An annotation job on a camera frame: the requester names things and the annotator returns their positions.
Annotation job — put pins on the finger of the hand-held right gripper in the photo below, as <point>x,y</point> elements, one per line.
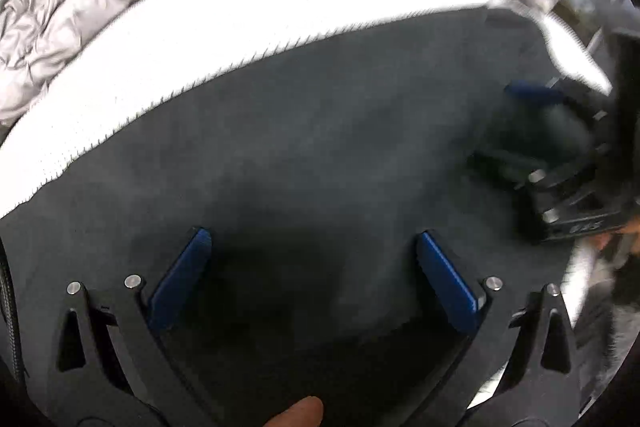
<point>532,92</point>
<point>515,167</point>

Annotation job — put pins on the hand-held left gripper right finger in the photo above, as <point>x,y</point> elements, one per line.
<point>447,279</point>

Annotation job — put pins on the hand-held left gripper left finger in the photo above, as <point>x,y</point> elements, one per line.
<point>180,279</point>

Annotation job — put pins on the dark grey pants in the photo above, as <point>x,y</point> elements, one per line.
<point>300,157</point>

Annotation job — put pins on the person's right hand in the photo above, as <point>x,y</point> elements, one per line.
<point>632,225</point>

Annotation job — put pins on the person's left hand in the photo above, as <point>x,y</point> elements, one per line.
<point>295,413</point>

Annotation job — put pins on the white textured mattress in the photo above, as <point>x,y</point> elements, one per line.
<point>200,42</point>

